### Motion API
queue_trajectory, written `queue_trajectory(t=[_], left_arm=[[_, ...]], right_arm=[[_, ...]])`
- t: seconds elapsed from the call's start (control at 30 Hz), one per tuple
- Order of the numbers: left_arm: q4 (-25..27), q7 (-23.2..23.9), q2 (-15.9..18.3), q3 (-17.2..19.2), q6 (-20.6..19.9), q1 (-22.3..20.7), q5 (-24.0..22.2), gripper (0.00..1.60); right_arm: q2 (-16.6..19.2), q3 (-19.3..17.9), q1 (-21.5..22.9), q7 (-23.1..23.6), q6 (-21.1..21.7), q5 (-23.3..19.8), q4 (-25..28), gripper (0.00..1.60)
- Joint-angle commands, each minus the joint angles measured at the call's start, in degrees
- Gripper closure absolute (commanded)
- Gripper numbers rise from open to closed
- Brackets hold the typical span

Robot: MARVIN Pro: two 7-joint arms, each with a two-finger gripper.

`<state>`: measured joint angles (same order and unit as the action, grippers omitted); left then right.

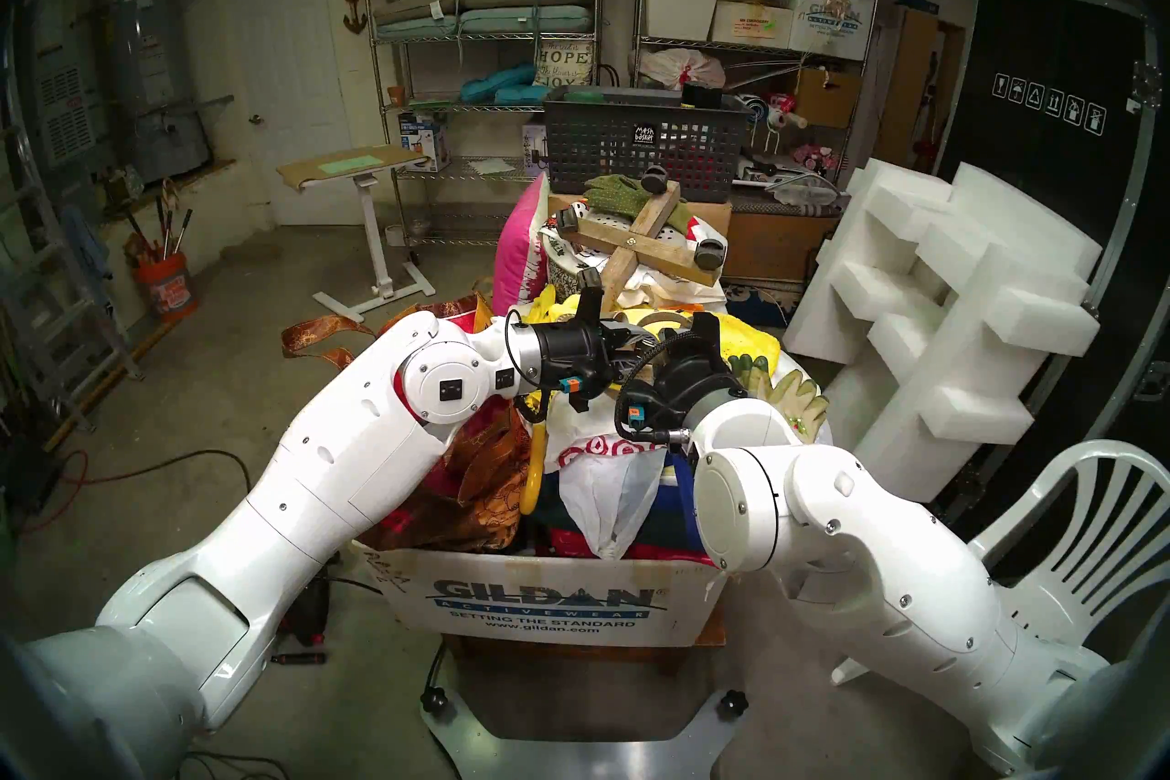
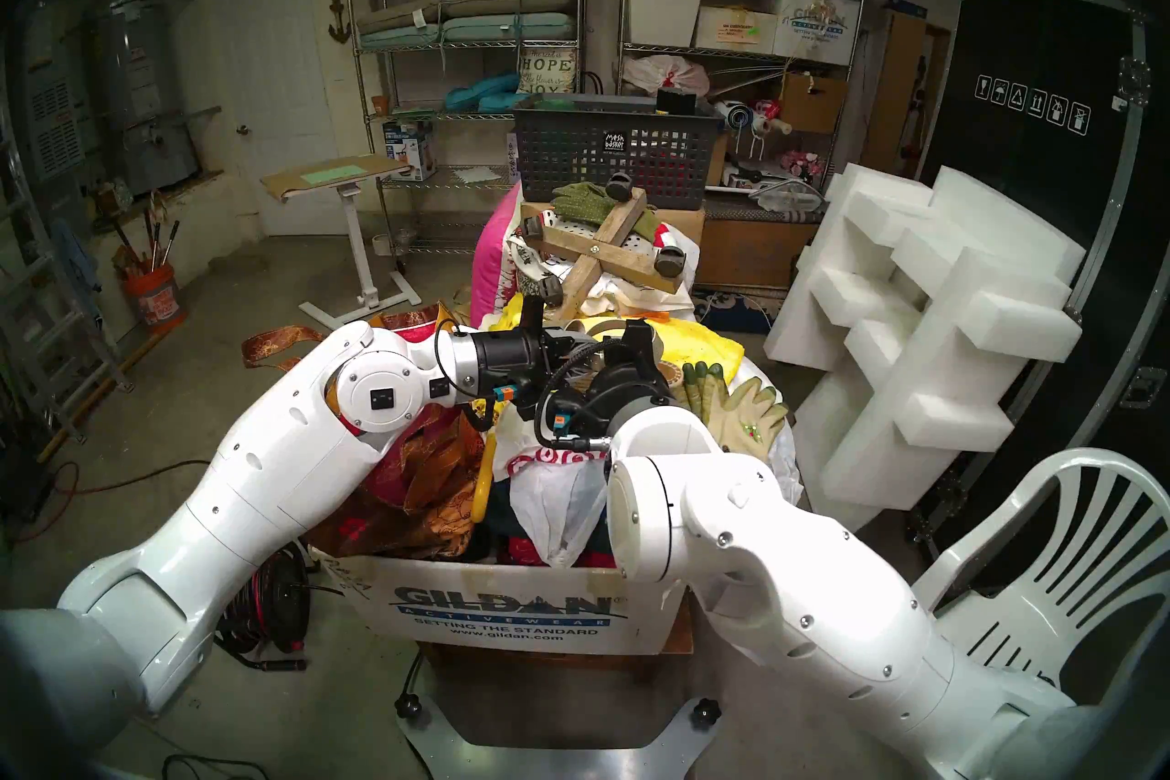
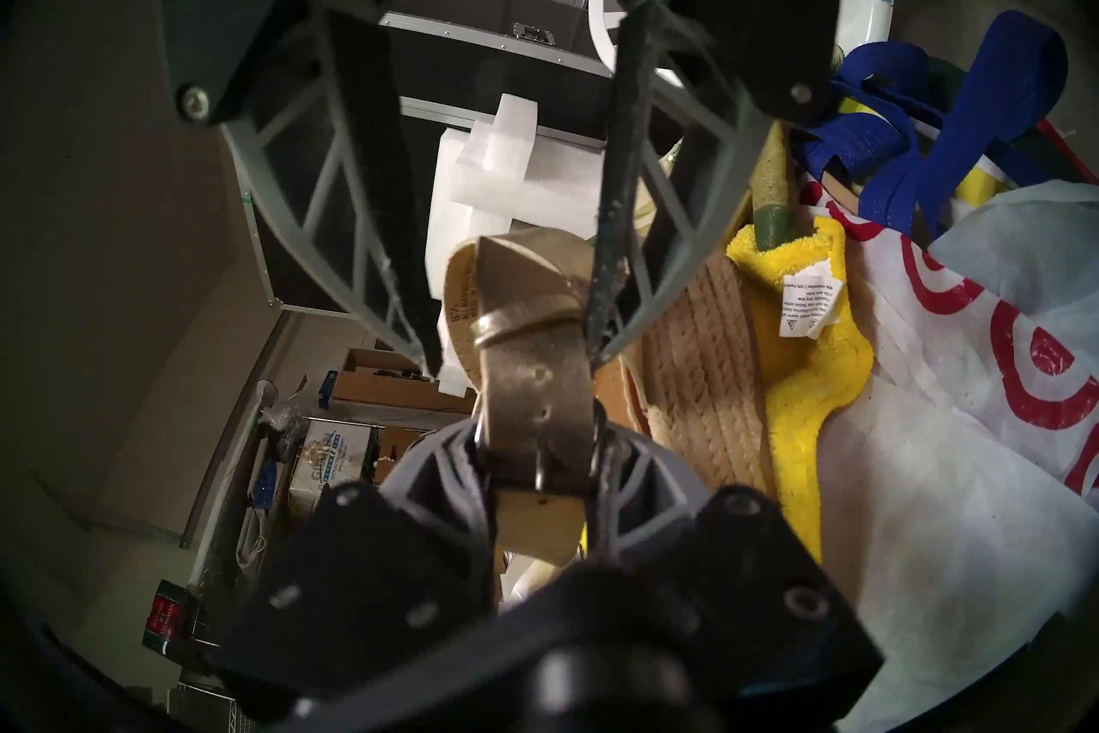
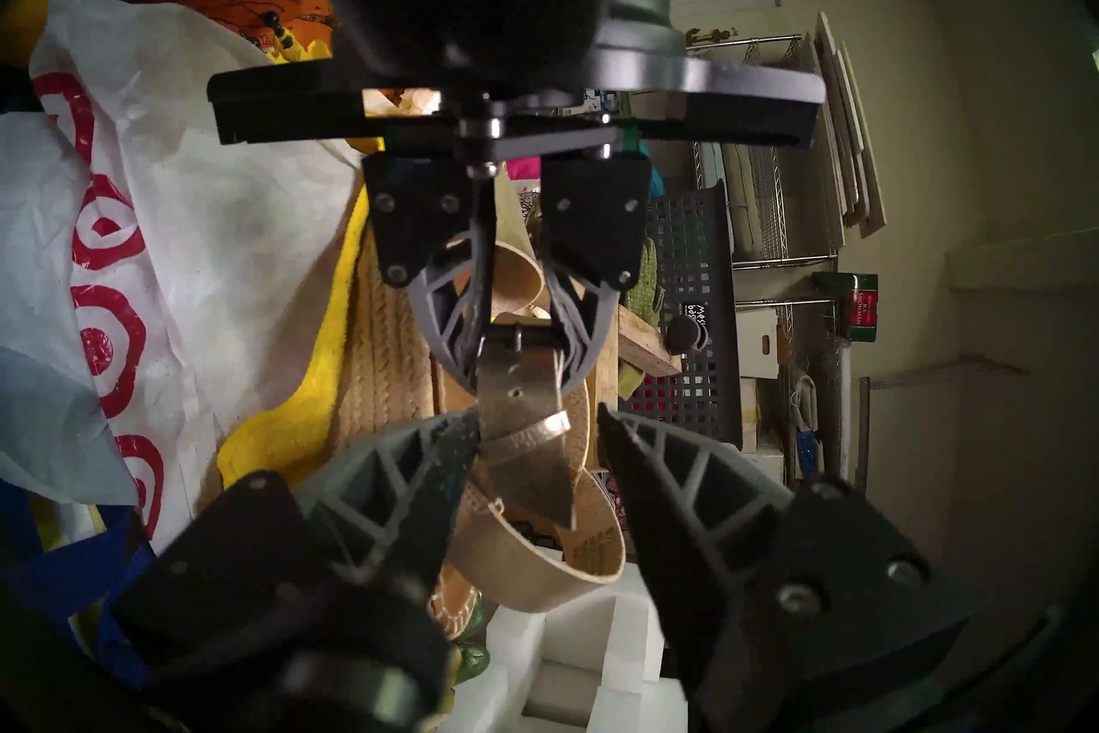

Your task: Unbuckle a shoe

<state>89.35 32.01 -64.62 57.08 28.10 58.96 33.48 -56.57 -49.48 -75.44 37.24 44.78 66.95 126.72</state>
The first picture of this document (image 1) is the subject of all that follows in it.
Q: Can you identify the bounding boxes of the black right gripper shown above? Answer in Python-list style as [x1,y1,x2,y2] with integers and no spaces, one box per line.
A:
[652,312,748,424]

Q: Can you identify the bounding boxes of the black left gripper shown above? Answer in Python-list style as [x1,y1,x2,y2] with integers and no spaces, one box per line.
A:
[533,288,663,415]

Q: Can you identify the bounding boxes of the tan espadrille wedge sandal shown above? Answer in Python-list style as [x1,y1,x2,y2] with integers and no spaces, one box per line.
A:
[612,310,696,386]

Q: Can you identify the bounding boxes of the beige green-tipped work glove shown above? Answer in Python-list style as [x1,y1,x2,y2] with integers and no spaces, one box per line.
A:
[729,353,778,414]
[766,367,831,446]

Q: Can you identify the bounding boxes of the yellow cloth bag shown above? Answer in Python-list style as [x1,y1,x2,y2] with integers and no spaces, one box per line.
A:
[530,287,782,386]

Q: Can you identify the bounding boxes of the wooden cross caster dolly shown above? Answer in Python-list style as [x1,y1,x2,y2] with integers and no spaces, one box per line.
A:
[553,164,730,315]

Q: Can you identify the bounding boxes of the dark blue rug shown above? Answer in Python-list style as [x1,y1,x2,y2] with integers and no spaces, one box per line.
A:
[727,283,794,329]

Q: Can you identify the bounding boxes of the white red-target plastic bag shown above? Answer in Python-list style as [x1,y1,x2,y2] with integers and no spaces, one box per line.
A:
[546,413,682,562]

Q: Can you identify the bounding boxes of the green knit gloves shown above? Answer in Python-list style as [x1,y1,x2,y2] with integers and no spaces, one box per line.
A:
[583,173,696,233]

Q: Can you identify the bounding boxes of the pink white pillow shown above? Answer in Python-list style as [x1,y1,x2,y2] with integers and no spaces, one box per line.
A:
[492,173,551,318]

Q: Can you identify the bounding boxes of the brown wooden chest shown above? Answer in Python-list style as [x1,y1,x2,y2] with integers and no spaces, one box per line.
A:
[722,189,846,286]

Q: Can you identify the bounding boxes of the red fabric item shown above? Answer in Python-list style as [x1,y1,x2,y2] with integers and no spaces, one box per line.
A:
[548,527,723,571]

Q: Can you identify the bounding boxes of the dark mesh plastic basket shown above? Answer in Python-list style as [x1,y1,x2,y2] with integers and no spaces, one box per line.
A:
[544,88,752,205]

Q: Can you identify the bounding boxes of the red gold patterned bag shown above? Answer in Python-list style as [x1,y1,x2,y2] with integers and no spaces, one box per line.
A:
[279,296,540,555]

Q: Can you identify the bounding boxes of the white foam packing block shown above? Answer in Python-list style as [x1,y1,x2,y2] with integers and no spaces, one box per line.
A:
[784,159,1102,505]

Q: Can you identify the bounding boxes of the white red plastic bag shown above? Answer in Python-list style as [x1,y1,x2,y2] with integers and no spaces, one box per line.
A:
[640,47,728,92]

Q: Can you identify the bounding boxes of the HOPE printed pillow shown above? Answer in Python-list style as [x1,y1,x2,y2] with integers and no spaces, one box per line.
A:
[535,40,595,90]

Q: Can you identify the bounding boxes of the blue white appliance box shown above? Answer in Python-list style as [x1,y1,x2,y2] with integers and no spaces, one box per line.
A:
[398,111,451,174]

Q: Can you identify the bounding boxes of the teal foam pads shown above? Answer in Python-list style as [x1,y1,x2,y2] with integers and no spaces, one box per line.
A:
[460,64,554,105]

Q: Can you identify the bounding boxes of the white Gildan cardboard box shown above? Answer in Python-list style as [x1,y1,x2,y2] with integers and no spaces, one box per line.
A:
[352,536,741,651]

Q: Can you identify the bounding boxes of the white overbed table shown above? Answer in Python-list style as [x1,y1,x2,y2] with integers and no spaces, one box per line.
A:
[276,143,438,324]

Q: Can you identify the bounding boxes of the white storage bin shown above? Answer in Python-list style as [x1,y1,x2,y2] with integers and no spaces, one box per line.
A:
[644,0,721,42]

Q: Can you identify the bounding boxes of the white labelled carton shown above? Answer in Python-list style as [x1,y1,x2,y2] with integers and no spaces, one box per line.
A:
[711,0,794,50]

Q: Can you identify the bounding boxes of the mint seat cushion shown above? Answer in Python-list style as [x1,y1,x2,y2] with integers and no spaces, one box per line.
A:
[375,6,595,42]

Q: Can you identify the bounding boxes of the brown wooden cabinet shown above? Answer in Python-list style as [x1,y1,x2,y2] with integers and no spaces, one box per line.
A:
[873,6,965,176]

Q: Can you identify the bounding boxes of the black flight case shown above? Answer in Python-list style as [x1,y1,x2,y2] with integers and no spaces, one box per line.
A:
[932,0,1170,532]

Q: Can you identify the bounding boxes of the white Gildan carton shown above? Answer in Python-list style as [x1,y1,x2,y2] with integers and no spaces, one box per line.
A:
[786,0,877,62]

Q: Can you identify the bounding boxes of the white plastic chair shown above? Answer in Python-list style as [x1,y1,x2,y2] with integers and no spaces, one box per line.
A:
[830,438,1170,697]

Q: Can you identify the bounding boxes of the white door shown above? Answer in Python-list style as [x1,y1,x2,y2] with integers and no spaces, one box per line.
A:
[222,0,356,226]

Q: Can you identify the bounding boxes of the orange bucket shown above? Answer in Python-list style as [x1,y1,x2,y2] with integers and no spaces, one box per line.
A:
[133,250,197,320]

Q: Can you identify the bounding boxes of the aluminium ladder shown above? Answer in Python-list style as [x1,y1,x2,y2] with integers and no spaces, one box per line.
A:
[0,84,143,432]

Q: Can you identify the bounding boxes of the grey water heater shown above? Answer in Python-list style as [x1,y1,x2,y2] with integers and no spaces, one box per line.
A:
[102,0,213,185]

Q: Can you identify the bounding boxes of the blue cloth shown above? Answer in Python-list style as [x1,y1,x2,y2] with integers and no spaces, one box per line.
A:
[62,204,112,281]

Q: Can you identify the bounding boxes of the grey furnace unit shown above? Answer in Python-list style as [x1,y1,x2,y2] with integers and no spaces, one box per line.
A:
[32,47,100,167]

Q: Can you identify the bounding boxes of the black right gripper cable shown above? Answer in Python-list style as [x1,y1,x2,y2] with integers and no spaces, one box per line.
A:
[614,335,686,446]

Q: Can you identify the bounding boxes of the yellow tube handle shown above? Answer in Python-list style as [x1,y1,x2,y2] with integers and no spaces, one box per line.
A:
[521,413,549,514]

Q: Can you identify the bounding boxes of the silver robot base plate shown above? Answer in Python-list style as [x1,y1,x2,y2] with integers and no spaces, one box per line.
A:
[420,687,750,780]

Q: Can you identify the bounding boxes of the black floor cable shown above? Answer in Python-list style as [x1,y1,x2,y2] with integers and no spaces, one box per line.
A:
[87,447,255,505]

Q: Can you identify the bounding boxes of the red black cord reel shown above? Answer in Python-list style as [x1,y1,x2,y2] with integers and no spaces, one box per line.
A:
[272,577,332,668]

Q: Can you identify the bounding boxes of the red floor cord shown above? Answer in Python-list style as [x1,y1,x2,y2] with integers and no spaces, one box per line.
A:
[23,447,92,534]

